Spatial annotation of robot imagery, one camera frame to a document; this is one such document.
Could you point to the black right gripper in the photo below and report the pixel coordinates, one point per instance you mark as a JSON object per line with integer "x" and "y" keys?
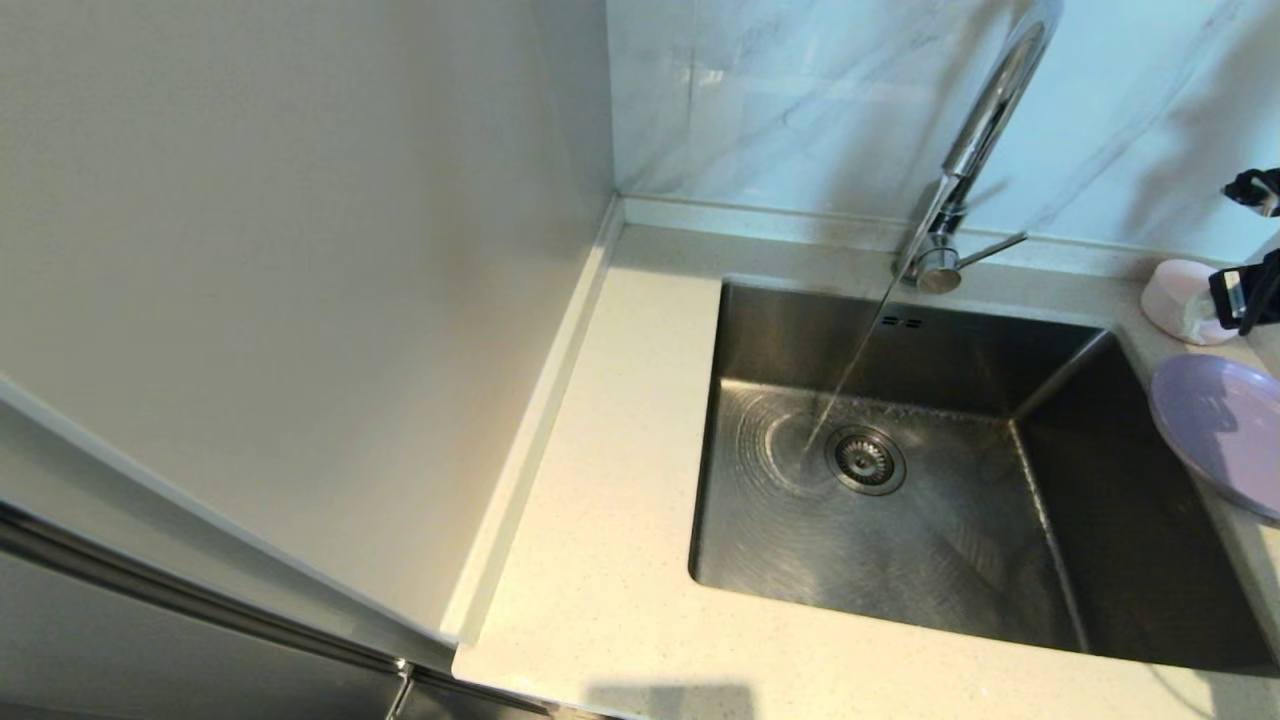
{"x": 1265, "y": 298}

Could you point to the pink bowl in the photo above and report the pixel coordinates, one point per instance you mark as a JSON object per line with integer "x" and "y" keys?
{"x": 1170, "y": 300}

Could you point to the purple plate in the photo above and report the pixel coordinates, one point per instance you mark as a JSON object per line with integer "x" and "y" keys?
{"x": 1225, "y": 430}

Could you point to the chrome kitchen faucet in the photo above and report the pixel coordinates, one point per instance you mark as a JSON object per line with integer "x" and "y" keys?
{"x": 990, "y": 110}

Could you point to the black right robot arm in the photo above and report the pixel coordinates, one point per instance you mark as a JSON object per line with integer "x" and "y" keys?
{"x": 1255, "y": 190}

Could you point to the stainless steel sink basin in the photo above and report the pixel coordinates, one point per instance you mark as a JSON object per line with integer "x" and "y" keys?
{"x": 900, "y": 570}

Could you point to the running water stream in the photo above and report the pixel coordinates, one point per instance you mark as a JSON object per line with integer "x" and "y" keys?
{"x": 846, "y": 370}

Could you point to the round metal drain strainer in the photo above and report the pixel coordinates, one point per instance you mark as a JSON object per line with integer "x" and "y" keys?
{"x": 866, "y": 460}

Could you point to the white tall cabinet side panel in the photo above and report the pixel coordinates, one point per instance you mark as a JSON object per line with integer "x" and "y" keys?
{"x": 300, "y": 250}

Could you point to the chrome door trim bar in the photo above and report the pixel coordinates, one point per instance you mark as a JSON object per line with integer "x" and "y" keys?
{"x": 200, "y": 602}

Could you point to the grey steel appliance door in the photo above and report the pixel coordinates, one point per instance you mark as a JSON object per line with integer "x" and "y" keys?
{"x": 150, "y": 670}

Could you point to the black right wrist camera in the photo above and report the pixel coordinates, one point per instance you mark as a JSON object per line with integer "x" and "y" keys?
{"x": 1220, "y": 300}

